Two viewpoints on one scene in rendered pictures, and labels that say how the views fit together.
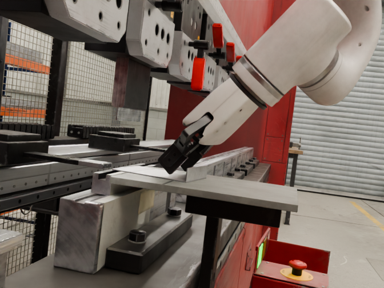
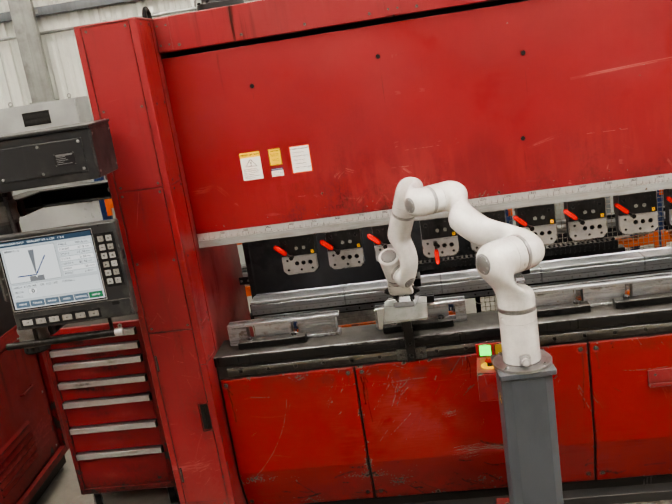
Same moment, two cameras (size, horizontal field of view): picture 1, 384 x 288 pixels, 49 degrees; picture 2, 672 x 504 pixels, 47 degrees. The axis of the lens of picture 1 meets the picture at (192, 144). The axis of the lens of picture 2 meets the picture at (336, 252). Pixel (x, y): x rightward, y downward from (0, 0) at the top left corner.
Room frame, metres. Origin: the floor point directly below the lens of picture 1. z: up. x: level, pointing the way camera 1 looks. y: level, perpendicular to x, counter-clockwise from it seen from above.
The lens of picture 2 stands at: (0.10, -3.02, 2.04)
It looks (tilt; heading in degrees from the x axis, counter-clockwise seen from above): 14 degrees down; 84
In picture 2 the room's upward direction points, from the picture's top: 9 degrees counter-clockwise
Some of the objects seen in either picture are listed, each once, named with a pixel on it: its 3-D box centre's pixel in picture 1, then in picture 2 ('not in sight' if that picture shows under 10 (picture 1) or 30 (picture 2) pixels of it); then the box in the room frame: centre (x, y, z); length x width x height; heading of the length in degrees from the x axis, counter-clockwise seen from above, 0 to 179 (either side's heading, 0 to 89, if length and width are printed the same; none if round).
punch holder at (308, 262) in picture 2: not in sight; (299, 252); (0.27, 0.20, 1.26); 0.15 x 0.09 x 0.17; 167
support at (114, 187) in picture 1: (126, 179); not in sight; (0.67, 0.10, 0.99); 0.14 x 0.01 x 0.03; 167
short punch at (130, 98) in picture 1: (131, 92); not in sight; (0.68, 0.11, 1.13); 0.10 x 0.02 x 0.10; 167
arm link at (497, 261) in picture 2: not in sight; (505, 275); (0.84, -0.78, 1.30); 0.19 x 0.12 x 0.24; 23
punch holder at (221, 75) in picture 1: (210, 67); (535, 223); (1.24, -0.03, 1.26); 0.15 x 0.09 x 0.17; 167
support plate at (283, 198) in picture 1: (211, 185); (405, 309); (0.65, -0.04, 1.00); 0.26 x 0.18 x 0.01; 77
